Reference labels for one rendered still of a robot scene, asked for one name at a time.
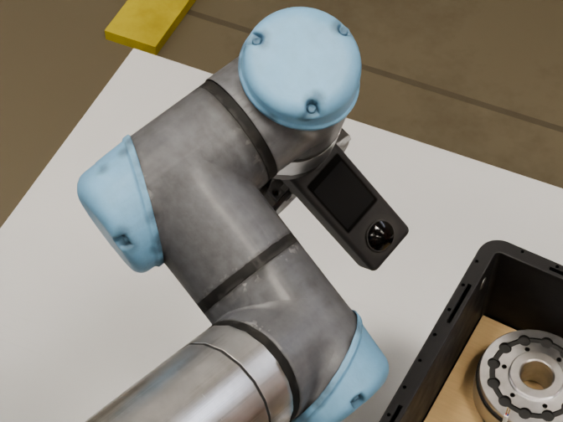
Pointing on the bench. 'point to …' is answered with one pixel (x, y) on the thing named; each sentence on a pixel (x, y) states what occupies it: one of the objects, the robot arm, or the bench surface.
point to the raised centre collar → (533, 388)
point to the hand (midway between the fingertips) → (285, 208)
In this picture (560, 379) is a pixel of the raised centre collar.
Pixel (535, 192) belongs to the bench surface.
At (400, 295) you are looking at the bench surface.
